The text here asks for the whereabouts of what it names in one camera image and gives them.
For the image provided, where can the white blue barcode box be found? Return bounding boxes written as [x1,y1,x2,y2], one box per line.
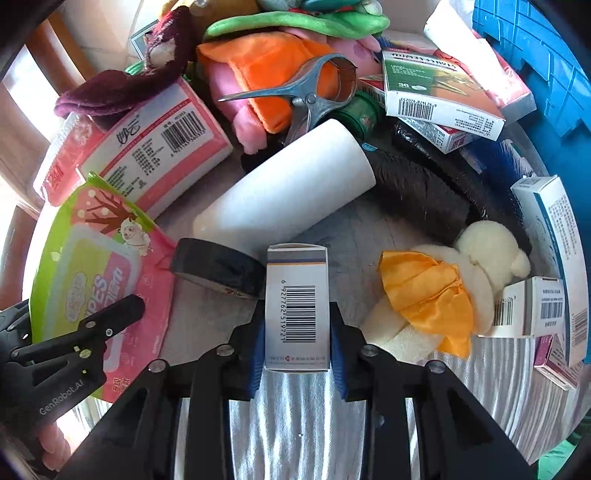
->
[264,243,329,373]

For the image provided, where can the person's left hand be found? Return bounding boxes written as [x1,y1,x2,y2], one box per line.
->
[37,423,71,472]

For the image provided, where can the purple white small box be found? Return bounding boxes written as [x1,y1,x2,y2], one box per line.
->
[534,335,583,391]

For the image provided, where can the white yellow duck plush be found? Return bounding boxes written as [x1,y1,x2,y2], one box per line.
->
[361,221,531,363]

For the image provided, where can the pink yellow wet wipes pack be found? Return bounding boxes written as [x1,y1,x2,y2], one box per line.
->
[29,175,176,402]

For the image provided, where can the white barcode small box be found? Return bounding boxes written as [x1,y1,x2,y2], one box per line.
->
[480,276,566,339]

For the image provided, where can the black tape roll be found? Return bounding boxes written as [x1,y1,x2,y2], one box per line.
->
[169,238,266,299]

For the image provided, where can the white blue medicine box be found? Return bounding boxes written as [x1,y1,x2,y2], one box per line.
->
[511,175,589,367]

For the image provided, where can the pink white tissue pack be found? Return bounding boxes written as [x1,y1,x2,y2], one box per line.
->
[33,78,232,219]

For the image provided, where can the maroon plush toy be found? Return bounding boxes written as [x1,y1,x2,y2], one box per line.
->
[54,6,195,132]

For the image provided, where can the red white medicine box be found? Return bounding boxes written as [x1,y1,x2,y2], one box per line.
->
[401,118,478,154]

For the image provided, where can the green orange medicine box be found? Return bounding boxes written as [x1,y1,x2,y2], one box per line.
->
[383,50,505,141]

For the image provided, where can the metal clamp tongs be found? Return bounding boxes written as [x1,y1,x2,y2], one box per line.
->
[219,53,356,145]

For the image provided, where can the orange plush toy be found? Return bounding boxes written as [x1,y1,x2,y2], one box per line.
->
[197,31,334,149]

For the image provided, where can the blue plastic storage crate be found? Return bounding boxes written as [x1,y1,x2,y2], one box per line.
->
[473,0,590,210]

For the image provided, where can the green plush toy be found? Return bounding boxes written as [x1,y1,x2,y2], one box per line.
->
[204,11,391,41]

